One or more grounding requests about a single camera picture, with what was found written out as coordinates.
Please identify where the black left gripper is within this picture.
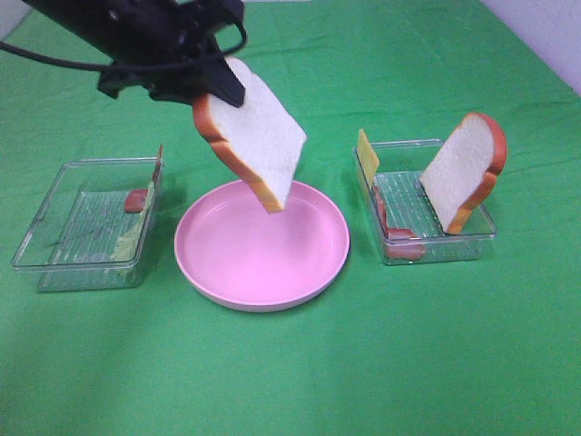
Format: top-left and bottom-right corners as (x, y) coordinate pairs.
(97, 1), (245, 108)

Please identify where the white bread slice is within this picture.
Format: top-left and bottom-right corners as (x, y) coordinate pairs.
(192, 57), (307, 213)
(420, 113), (507, 234)

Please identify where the red bacon strip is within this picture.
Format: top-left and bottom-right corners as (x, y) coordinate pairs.
(123, 144), (163, 213)
(372, 183), (426, 261)

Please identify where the green lettuce leaf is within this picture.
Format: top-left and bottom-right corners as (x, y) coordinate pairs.
(112, 187), (155, 262)

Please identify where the yellow cheese slice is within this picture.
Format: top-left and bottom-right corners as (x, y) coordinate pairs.
(356, 128), (379, 188)

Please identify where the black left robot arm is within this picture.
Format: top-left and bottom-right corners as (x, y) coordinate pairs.
(30, 0), (247, 107)

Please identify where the pink round plate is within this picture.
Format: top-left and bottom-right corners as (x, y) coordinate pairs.
(174, 181), (350, 312)

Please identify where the clear left plastic container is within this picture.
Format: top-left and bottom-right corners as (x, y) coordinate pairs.
(12, 156), (163, 292)

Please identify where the clear plastic container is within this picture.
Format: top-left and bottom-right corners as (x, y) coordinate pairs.
(353, 139), (497, 266)
(12, 156), (163, 292)

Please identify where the clear right plastic container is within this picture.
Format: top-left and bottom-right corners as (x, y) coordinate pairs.
(353, 139), (497, 266)

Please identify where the green tablecloth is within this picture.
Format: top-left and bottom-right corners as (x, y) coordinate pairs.
(1, 1), (580, 435)

